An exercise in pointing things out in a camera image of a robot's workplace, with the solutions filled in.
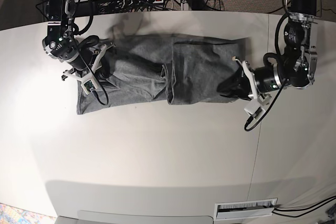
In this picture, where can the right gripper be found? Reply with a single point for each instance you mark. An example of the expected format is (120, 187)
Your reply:
(85, 56)

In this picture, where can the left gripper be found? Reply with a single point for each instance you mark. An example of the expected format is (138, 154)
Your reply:
(248, 84)

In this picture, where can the grey T-shirt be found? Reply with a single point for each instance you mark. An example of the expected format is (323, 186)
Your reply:
(179, 69)

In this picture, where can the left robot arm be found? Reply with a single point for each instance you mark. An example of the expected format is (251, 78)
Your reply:
(293, 63)

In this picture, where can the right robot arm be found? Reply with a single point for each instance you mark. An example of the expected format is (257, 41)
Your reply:
(61, 22)

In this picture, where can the black power strip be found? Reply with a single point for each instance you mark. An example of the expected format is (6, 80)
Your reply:
(126, 6)

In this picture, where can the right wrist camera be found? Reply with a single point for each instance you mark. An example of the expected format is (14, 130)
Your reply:
(89, 85)

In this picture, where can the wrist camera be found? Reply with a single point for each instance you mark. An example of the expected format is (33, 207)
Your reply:
(89, 85)
(255, 109)

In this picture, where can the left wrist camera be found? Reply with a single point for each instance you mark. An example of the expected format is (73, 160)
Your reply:
(255, 109)

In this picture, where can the white cable grommet box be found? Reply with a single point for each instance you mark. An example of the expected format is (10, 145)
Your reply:
(244, 209)

